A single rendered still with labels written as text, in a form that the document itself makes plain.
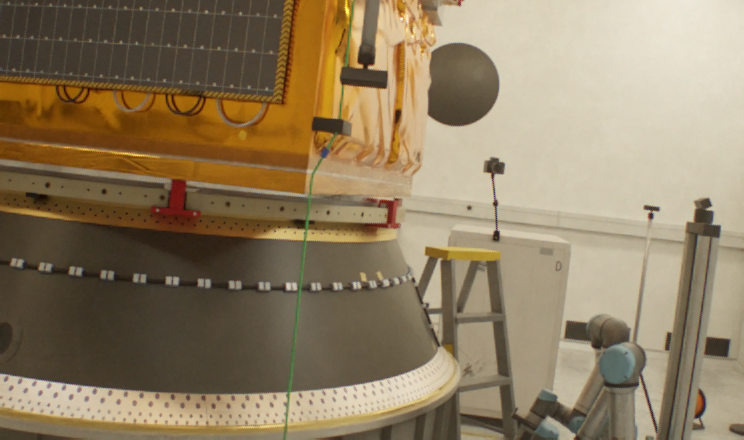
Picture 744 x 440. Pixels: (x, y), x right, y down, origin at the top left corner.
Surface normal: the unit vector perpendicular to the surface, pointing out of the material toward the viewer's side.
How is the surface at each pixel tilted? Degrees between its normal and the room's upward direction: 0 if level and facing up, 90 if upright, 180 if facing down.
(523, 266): 90
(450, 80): 90
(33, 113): 98
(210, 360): 62
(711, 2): 90
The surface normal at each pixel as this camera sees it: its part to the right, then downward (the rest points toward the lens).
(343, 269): 0.74, -0.37
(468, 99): -0.14, 0.01
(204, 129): -0.22, 0.23
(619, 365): -0.59, -0.18
